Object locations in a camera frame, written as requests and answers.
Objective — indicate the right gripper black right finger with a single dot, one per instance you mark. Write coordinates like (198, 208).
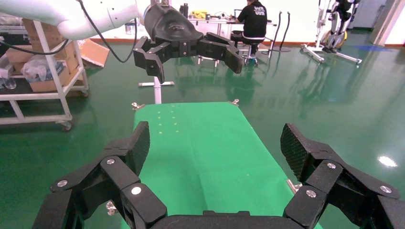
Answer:
(322, 177)

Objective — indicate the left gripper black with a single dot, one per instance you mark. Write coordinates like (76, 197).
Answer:
(171, 28)

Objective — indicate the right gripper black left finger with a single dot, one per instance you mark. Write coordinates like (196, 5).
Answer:
(120, 170)

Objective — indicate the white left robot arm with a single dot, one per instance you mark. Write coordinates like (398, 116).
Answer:
(120, 12)

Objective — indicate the flat cardboard sheet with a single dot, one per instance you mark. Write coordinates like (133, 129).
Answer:
(95, 52)

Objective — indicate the brown cardboard storage box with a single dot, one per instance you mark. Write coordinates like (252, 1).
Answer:
(47, 86)
(19, 55)
(28, 31)
(71, 60)

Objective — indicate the yellow item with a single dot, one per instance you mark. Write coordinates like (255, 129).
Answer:
(199, 14)

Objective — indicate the black bottle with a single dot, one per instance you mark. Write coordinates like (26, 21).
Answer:
(184, 11)

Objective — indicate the white T-shaped floor stand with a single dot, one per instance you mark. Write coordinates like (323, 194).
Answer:
(157, 93)

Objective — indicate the white work desk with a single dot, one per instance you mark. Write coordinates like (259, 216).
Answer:
(218, 21)

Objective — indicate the round swivel stool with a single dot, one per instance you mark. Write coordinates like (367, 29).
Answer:
(250, 58)

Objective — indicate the laptop computer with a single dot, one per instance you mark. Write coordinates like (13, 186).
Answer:
(237, 12)

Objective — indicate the person in black shirt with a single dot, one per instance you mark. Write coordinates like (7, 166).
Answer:
(254, 22)

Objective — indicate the green table cloth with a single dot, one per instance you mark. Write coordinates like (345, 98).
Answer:
(202, 151)

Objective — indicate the white metal shelf cart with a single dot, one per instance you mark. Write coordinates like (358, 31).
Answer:
(51, 68)

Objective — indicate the clear plastic bag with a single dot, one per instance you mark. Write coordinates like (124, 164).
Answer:
(38, 69)

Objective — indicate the clear plastic bottle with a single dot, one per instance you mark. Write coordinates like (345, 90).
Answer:
(9, 82)

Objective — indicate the hanging white yellow robot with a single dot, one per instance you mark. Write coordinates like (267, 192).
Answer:
(335, 34)

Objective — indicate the white wheeled support frame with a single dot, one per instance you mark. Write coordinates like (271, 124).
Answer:
(343, 57)

